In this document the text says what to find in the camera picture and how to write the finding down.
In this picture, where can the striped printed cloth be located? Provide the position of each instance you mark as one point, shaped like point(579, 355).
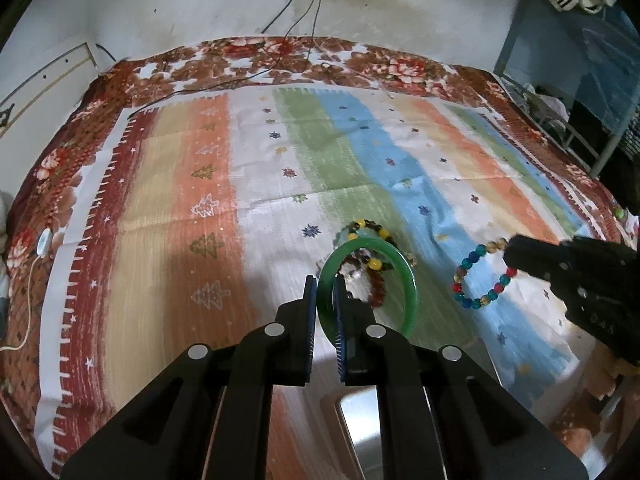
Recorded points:
point(210, 220)

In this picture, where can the red floral blanket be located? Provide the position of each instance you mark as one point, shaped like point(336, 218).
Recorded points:
point(65, 155)

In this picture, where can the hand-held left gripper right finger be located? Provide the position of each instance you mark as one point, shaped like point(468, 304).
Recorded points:
point(340, 325)

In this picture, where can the green jade bangle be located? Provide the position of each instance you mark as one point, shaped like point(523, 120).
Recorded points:
point(407, 280)

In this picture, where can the blue metal frame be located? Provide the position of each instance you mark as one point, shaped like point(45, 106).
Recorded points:
point(560, 50)

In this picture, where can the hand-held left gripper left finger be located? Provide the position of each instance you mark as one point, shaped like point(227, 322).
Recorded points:
point(311, 302)

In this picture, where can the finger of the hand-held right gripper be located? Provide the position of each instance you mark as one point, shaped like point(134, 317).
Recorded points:
point(530, 256)

